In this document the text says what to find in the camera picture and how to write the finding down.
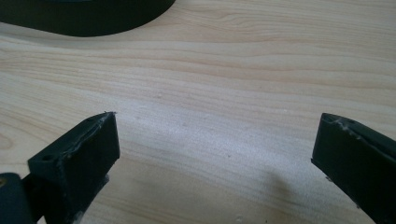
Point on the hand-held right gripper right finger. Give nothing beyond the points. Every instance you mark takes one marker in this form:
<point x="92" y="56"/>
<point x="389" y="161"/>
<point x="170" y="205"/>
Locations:
<point x="358" y="161"/>

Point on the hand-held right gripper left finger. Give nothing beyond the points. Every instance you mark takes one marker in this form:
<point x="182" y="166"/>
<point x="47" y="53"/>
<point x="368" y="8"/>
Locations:
<point x="77" y="161"/>

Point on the black hook stand with tray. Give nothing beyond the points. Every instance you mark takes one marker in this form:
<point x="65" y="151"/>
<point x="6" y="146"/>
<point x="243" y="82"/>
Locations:
<point x="77" y="15"/>

